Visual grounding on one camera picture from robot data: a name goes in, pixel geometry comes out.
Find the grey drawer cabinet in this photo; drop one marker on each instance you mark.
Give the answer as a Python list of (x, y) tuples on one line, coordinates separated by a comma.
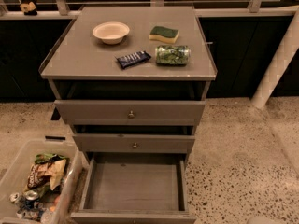
[(116, 98)]

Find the blue soda can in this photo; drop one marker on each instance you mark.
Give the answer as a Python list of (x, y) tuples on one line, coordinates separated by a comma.
[(31, 199)]

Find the grey top drawer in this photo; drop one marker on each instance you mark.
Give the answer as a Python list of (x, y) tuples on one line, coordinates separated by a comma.
[(129, 112)]

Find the white paper bowl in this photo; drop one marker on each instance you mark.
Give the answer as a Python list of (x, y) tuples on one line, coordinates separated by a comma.
[(111, 33)]

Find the grey middle drawer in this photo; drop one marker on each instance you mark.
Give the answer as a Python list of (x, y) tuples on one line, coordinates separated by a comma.
[(134, 143)]

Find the small yellow black object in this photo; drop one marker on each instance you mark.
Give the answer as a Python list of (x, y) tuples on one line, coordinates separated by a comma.
[(28, 8)]

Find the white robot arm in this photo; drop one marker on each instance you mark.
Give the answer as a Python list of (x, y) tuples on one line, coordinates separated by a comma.
[(261, 220)]

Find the crushed silver can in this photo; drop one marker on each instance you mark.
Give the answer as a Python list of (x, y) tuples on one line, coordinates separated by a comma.
[(15, 197)]

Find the brown chip bag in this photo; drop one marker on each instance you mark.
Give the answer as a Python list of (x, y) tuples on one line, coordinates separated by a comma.
[(50, 172)]

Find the white diagonal post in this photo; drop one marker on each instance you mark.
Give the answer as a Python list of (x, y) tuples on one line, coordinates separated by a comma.
[(287, 48)]

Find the green snack bag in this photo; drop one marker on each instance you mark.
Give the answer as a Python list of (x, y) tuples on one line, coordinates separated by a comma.
[(48, 157)]

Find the green yellow sponge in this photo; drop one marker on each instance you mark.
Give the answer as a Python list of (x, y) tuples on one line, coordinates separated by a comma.
[(163, 34)]

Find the blue snack bar wrapper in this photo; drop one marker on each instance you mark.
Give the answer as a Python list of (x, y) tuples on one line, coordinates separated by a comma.
[(133, 59)]

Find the clear plastic bin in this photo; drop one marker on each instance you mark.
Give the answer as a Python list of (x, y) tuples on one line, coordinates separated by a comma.
[(15, 179)]

